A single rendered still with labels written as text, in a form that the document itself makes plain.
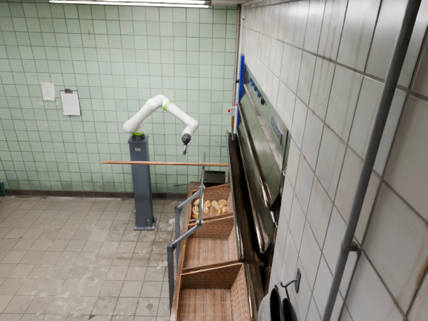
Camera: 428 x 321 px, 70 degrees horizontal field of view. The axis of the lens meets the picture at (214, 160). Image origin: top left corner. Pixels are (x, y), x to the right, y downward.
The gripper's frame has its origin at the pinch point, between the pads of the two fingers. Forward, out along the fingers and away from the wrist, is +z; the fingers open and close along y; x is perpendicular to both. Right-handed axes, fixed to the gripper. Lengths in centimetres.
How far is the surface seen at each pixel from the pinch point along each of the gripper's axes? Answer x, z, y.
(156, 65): 44, -115, -57
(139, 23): 61, -115, -104
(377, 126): -54, 220, -100
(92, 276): 94, 35, 134
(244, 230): -46, 131, -7
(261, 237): -53, 144, -13
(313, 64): -56, 174, -103
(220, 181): -37, -34, 56
